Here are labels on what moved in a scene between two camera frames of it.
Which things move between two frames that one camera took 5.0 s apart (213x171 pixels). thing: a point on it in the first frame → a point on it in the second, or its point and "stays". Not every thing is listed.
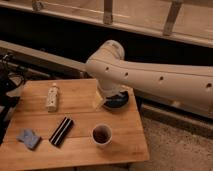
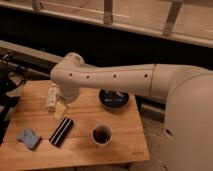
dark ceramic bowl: x=117 y=100 stays
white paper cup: x=102 y=134 stays
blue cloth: x=28 y=138 stays
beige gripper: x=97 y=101 → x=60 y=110
